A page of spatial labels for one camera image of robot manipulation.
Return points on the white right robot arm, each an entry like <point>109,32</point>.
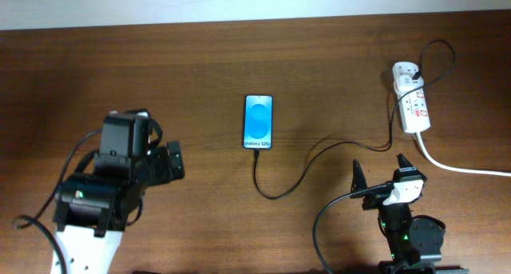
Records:
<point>415,242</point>

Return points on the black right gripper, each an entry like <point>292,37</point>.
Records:
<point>374,200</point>

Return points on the blue Galaxy smartphone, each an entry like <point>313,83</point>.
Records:
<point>258,122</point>

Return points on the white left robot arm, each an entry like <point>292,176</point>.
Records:
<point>94,203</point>

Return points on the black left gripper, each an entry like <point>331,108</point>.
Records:
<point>166,167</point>

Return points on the white power strip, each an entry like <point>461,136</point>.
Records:
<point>412,105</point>

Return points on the white USB charger adapter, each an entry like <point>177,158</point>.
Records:
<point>405,72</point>

